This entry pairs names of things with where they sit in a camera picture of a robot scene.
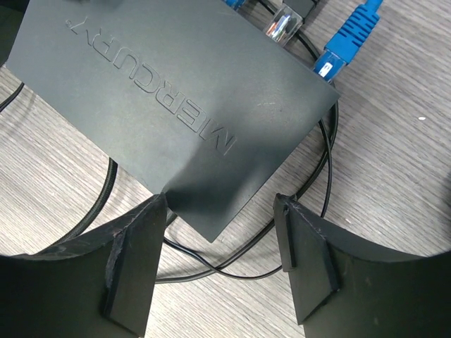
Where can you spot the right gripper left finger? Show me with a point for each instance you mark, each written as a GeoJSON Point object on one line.
{"type": "Point", "coordinates": [99, 284]}

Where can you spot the black network switch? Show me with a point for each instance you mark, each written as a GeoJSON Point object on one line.
{"type": "Point", "coordinates": [188, 97]}

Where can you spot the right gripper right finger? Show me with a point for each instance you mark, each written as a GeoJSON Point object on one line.
{"type": "Point", "coordinates": [344, 285]}

